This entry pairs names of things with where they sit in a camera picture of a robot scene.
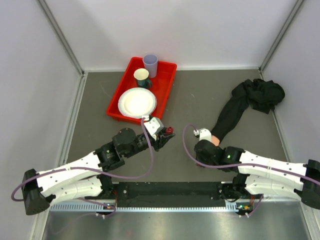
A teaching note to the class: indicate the lavender plastic cup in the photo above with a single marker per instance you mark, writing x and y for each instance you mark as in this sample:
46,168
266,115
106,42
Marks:
150,62

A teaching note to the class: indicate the red plastic tray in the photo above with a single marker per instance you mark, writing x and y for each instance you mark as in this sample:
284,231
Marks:
161,88

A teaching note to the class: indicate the white paper plate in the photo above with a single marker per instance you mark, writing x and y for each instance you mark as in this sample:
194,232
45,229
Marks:
137,102

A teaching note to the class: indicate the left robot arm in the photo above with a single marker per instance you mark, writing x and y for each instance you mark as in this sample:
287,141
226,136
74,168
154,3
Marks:
88,176

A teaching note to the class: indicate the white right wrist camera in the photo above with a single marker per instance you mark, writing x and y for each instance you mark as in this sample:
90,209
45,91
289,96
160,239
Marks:
203,134

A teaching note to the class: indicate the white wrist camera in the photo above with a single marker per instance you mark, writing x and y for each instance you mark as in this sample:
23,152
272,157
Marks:
153,125
203,134

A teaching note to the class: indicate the mannequin hand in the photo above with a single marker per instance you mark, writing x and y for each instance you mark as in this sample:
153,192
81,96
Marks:
215,140

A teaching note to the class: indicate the black sleeve cloth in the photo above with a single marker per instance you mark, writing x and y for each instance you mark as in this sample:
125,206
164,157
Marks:
258,94

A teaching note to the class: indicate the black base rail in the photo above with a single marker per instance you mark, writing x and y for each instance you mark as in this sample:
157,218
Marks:
168,194

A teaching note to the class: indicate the green mug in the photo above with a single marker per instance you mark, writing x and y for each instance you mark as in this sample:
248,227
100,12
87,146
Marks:
143,83

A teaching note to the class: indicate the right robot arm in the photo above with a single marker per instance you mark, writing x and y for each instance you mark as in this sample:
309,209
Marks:
262,175

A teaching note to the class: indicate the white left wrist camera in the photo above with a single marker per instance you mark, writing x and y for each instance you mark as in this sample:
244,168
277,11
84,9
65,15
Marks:
153,125

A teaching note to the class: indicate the red nail polish bottle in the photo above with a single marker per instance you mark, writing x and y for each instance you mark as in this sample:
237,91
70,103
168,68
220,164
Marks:
169,130

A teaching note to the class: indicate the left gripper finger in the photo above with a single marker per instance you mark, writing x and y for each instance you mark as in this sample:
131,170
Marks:
163,132
168,136

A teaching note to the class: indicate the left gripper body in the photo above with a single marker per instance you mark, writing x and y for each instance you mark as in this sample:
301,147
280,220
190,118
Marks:
157,143

